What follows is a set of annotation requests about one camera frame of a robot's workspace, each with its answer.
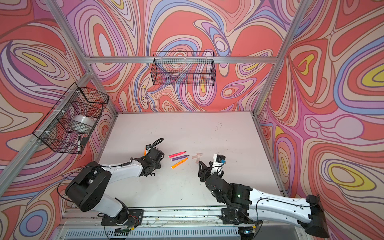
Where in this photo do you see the orange thin marker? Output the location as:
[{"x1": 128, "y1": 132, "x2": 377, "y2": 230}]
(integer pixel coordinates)
[{"x1": 172, "y1": 158, "x2": 188, "y2": 169}]

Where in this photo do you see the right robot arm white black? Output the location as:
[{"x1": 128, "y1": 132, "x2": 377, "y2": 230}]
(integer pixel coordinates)
[{"x1": 198, "y1": 162, "x2": 330, "y2": 239}]

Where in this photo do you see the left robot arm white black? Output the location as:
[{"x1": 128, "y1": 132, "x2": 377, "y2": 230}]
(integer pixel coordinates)
[{"x1": 57, "y1": 138, "x2": 165, "y2": 228}]

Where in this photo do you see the pink marker upper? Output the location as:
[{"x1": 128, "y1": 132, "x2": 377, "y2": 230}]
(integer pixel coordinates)
[{"x1": 169, "y1": 151, "x2": 186, "y2": 159}]

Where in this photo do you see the purple marker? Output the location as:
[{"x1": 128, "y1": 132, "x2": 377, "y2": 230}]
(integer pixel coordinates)
[{"x1": 171, "y1": 155, "x2": 189, "y2": 161}]

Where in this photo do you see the black marker in basket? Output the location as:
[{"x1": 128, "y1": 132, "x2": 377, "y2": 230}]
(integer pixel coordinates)
[{"x1": 77, "y1": 136, "x2": 82, "y2": 154}]

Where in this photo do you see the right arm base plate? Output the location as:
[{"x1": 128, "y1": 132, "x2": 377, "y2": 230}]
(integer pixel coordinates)
[{"x1": 219, "y1": 207, "x2": 264, "y2": 226}]

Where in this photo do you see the aluminium front rail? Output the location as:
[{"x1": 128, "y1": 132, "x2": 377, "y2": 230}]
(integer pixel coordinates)
[{"x1": 59, "y1": 205, "x2": 304, "y2": 229}]

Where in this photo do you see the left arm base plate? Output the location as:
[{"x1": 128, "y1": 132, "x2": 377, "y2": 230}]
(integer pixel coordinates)
[{"x1": 101, "y1": 209, "x2": 144, "y2": 227}]

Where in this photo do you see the black wire basket left wall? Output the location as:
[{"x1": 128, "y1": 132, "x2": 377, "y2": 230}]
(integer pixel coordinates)
[{"x1": 33, "y1": 83, "x2": 109, "y2": 155}]

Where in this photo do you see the black wire basket wall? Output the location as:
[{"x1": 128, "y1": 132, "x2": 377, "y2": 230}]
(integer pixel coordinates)
[
  {"x1": 151, "y1": 51, "x2": 216, "y2": 87},
  {"x1": 33, "y1": 83, "x2": 109, "y2": 155}
]

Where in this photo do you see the black wire basket back wall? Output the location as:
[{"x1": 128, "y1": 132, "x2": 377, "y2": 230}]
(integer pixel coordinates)
[{"x1": 151, "y1": 51, "x2": 216, "y2": 87}]

